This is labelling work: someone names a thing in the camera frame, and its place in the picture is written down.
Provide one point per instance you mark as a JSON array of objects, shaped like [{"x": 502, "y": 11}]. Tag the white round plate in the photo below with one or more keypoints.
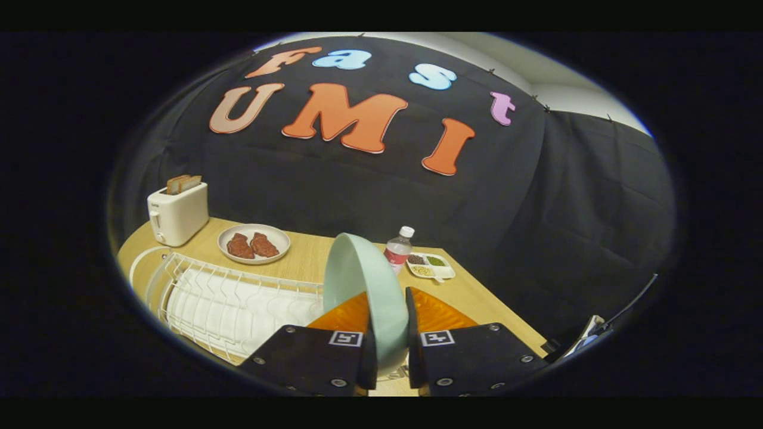
[{"x": 253, "y": 229}]

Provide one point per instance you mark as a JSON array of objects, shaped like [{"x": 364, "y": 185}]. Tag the brown meat piece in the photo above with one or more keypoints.
[
  {"x": 264, "y": 245},
  {"x": 239, "y": 246}
]

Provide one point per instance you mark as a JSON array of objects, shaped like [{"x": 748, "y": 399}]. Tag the pale green plate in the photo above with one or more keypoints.
[{"x": 363, "y": 280}]

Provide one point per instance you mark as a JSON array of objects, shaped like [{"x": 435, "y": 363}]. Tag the white divided condiment dish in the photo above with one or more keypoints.
[{"x": 430, "y": 266}]

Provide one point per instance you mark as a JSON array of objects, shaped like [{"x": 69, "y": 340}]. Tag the black backdrop cloth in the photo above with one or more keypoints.
[{"x": 369, "y": 190}]

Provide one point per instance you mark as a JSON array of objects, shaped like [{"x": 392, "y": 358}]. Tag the toast slices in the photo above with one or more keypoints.
[{"x": 182, "y": 183}]

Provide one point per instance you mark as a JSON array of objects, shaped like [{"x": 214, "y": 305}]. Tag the white toaster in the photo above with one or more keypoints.
[{"x": 179, "y": 217}]

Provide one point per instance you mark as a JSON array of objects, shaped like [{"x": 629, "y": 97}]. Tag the clear plastic bottle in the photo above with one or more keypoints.
[{"x": 398, "y": 250}]

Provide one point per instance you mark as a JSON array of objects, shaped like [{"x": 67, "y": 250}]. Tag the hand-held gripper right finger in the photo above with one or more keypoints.
[{"x": 477, "y": 357}]

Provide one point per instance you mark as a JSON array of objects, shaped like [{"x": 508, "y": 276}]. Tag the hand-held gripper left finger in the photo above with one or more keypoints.
[{"x": 298, "y": 357}]

